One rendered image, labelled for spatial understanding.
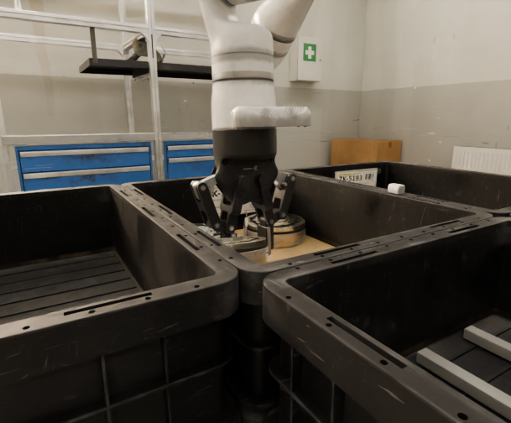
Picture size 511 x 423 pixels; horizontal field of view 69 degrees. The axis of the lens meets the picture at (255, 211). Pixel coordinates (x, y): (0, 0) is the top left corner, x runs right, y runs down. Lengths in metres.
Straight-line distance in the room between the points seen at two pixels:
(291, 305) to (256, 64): 0.28
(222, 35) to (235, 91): 0.06
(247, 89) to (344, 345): 0.30
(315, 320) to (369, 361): 0.04
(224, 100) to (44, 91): 2.83
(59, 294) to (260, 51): 0.35
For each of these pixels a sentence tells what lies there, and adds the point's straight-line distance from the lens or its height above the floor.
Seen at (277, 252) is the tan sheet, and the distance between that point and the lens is 0.57.
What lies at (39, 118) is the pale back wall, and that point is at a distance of 3.19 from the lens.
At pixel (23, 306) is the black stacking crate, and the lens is 0.49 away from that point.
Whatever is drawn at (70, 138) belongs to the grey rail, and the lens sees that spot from 2.33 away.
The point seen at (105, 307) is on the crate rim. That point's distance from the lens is 0.22.
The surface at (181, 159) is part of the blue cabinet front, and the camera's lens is 2.49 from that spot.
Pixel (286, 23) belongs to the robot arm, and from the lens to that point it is 0.77.
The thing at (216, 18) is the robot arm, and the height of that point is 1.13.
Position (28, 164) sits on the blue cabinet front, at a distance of 2.35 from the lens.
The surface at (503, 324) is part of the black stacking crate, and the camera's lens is 0.46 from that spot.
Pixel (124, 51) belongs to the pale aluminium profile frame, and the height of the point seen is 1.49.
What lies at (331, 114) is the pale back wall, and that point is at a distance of 4.32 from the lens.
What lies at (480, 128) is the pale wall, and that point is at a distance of 3.80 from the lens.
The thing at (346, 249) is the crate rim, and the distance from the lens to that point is 0.29.
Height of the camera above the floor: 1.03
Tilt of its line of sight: 14 degrees down
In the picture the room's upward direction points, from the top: straight up
